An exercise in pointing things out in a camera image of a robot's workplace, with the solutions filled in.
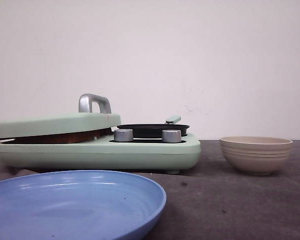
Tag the breakfast maker hinged lid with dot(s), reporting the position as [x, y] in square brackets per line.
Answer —
[94, 113]

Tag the toast bread slice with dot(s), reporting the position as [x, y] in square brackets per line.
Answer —
[64, 138]

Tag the beige ribbed bowl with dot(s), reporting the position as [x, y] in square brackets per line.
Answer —
[256, 155]

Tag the mint green breakfast maker base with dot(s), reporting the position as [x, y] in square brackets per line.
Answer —
[104, 153]

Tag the right silver control knob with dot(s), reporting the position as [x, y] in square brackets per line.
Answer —
[171, 136]

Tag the silver control knob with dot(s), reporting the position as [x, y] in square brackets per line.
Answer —
[123, 135]
[171, 136]

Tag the left silver control knob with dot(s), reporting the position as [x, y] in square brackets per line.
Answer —
[123, 135]

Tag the blue plate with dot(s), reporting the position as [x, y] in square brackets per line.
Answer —
[79, 205]

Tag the black frying pan green handle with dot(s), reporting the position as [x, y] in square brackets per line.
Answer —
[154, 130]

